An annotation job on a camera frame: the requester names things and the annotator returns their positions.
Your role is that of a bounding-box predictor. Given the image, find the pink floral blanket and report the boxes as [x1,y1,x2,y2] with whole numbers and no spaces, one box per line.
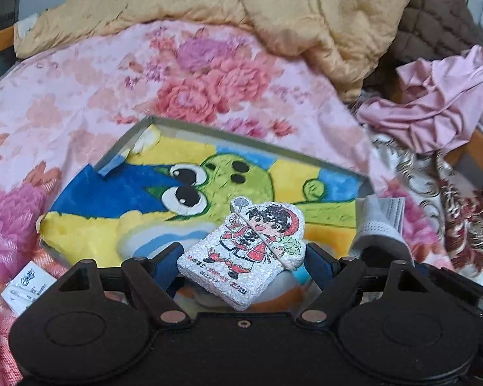
[0,22,455,386]

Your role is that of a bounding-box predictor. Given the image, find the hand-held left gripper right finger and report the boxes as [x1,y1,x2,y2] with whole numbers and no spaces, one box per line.
[298,242,427,326]

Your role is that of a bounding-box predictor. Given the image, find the white cartoon compressed towel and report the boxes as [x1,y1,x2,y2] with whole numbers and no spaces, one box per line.
[177,198,306,311]

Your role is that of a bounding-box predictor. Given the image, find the cartoon printed towel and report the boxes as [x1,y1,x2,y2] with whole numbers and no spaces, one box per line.
[39,123,365,302]

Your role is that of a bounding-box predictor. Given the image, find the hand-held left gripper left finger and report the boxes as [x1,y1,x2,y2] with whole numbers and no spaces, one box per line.
[58,243,188,328]

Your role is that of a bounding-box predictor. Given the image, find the brown quilted blanket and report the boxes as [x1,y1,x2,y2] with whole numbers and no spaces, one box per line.
[364,0,483,89]

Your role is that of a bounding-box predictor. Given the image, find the yellow quilt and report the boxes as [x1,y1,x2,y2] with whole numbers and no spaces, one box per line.
[14,0,417,103]

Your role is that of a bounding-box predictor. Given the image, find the pink garment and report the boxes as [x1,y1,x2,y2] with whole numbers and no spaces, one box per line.
[356,44,483,155]

